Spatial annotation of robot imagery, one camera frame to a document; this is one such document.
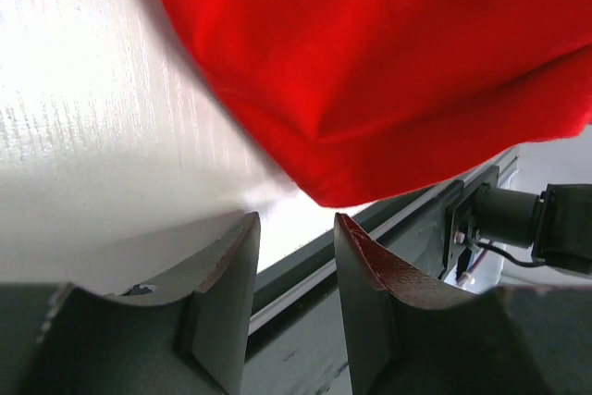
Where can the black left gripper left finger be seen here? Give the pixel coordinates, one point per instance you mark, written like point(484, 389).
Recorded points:
point(183, 331)

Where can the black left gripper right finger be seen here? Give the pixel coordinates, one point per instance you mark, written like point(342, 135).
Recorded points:
point(409, 333)

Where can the red t shirt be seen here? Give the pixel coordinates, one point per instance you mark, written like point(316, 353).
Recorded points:
point(361, 100)

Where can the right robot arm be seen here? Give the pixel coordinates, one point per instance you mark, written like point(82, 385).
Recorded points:
point(551, 229)

